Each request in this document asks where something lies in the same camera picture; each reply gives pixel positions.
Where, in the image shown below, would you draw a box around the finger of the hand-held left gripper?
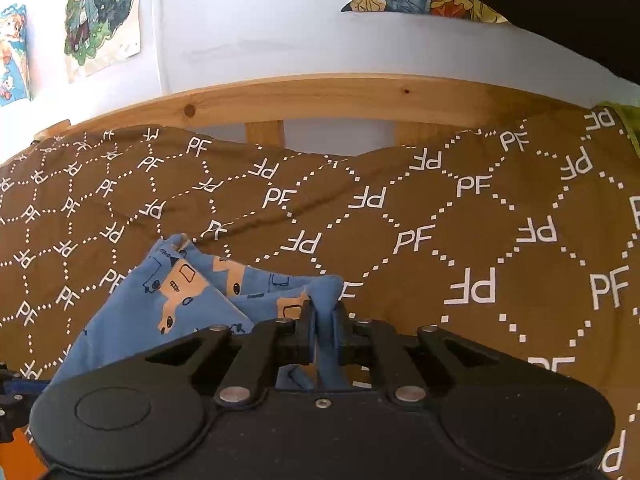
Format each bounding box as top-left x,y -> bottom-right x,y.
0,360 -> 26,443

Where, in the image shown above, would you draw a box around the blue vehicle print pants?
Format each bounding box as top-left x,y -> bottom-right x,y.
50,232 -> 373,393

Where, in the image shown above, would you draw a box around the dark cloth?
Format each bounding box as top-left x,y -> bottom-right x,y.
435,0 -> 640,86

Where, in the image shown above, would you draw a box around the blue cartoon figure wall poster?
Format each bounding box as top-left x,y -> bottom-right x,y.
0,4 -> 32,107

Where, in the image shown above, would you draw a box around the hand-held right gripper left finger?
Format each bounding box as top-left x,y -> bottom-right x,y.
145,302 -> 317,406

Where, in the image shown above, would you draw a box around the white wall pipe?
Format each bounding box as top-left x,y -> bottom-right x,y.
147,0 -> 168,96

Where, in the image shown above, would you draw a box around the orange blue brown patchwork blanket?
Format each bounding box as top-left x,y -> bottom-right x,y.
10,425 -> 48,476

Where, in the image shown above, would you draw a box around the brown dotted pattern blanket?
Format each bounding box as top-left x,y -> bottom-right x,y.
0,105 -> 640,476

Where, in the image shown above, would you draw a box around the green cloth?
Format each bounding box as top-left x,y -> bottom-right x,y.
592,100 -> 640,156

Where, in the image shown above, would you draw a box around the green cartoon figure wall poster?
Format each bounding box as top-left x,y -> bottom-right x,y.
64,0 -> 142,83

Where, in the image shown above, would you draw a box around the wooden bed frame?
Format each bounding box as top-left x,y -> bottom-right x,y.
32,74 -> 596,158

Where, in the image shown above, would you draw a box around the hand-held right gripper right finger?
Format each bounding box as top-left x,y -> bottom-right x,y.
337,305 -> 501,406

